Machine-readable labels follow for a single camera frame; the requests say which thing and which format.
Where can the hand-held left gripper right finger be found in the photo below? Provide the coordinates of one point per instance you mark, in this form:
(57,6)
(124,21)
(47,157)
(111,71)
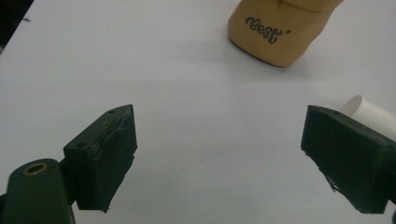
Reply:
(351,161)

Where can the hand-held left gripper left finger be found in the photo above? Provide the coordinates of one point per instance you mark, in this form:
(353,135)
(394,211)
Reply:
(102,161)

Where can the large white tube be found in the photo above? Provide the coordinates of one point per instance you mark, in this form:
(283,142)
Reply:
(375,116)

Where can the tan fabric pouch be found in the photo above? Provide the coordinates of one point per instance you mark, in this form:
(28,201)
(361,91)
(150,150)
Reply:
(300,51)

